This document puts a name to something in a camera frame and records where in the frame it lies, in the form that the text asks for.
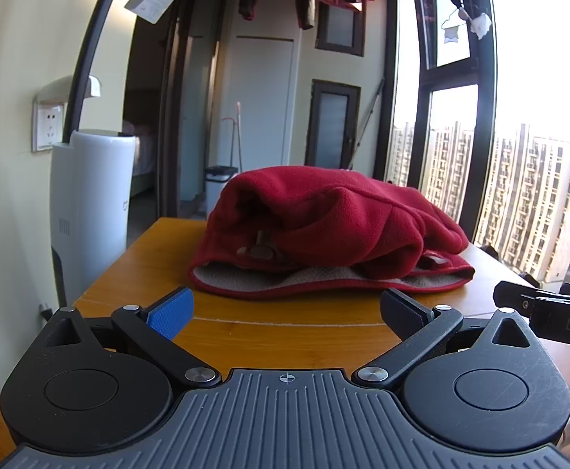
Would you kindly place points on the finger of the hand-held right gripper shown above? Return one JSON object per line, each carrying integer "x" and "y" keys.
{"x": 514, "y": 297}

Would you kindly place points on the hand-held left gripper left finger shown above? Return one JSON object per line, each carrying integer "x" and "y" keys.
{"x": 170, "y": 313}

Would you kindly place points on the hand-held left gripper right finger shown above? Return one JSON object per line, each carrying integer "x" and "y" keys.
{"x": 402, "y": 311}

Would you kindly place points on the red fleece jacket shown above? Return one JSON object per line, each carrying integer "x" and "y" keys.
{"x": 334, "y": 232}

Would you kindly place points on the apartment buildings outside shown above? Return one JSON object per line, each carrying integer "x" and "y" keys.
{"x": 524, "y": 195}

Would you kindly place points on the black power plug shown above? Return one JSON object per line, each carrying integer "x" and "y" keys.
{"x": 45, "y": 310}

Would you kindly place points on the white upright vacuum cleaner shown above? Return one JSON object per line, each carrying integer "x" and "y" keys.
{"x": 92, "y": 205}

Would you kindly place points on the white trash can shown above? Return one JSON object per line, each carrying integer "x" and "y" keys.
{"x": 219, "y": 186}

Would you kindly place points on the dark framed window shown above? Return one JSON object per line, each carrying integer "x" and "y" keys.
{"x": 335, "y": 127}

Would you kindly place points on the white door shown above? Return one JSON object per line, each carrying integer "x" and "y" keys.
{"x": 260, "y": 107}

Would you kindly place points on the white plush ornament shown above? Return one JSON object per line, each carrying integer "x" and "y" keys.
{"x": 480, "y": 24}

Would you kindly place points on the white wall socket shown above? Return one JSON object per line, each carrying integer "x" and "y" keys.
{"x": 50, "y": 122}

